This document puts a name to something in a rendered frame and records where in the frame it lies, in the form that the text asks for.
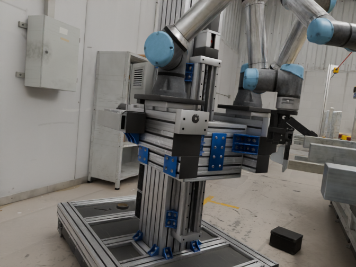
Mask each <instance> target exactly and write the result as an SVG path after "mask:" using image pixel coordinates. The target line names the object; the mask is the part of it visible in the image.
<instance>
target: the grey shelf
mask: <svg viewBox="0 0 356 267"><path fill-rule="evenodd" d="M144 62H149V61H148V60H147V58H145V57H143V56H140V55H137V54H135V53H132V52H130V51H97V63H96V77H95V91H94V105H93V119H92V133H91V147H90V161H89V169H88V181H87V182H88V183H92V181H91V177H95V178H98V179H102V180H106V181H110V182H114V183H115V190H119V189H120V188H119V187H120V180H123V179H126V178H128V177H131V176H136V175H138V173H139V163H140V161H138V160H137V156H138V145H136V144H133V143H130V142H128V141H125V142H123V138H124V133H123V132H121V131H118V130H114V129H111V128H108V127H105V126H103V125H100V124H97V119H98V111H99V110H103V111H104V108H107V109H116V108H117V105H118V104H119V103H126V104H128V94H129V81H130V80H129V75H130V69H131V64H137V63H144ZM134 151H135V153H134Z"/></svg>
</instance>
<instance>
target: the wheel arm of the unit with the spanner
mask: <svg viewBox="0 0 356 267"><path fill-rule="evenodd" d="M288 169H291V170H298V171H304V172H311V173H317V174H323V171H324V164H318V163H311V162H304V161H297V160H293V159H289V163H288Z"/></svg>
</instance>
